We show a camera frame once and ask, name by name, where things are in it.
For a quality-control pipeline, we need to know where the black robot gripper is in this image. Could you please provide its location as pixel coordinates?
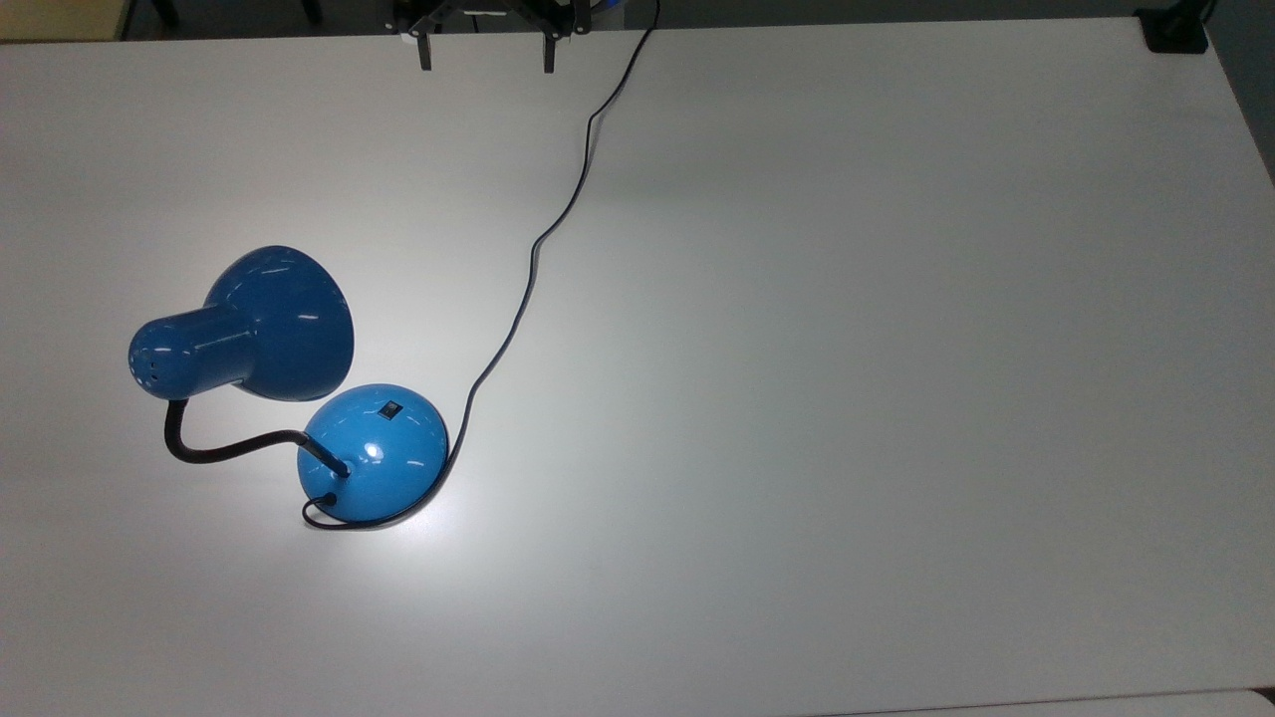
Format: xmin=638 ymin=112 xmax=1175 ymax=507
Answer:
xmin=393 ymin=0 xmax=599 ymax=76

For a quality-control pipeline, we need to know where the blue gooseneck desk lamp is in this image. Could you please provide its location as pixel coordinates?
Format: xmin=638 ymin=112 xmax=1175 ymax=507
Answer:
xmin=127 ymin=245 xmax=451 ymax=524

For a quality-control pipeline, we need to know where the beige wooden cabinet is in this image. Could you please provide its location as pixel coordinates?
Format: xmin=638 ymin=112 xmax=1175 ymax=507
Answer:
xmin=0 ymin=0 xmax=133 ymax=43

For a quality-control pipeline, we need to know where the black lamp power cable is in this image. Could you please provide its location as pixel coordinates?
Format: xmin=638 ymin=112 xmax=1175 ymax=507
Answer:
xmin=302 ymin=0 xmax=660 ymax=531

